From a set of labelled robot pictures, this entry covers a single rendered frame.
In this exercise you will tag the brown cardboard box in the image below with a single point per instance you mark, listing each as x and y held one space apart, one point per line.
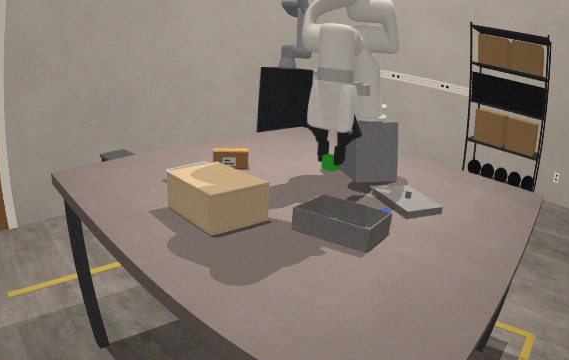
233 157

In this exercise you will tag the green block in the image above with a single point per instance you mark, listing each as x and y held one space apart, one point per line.
327 162

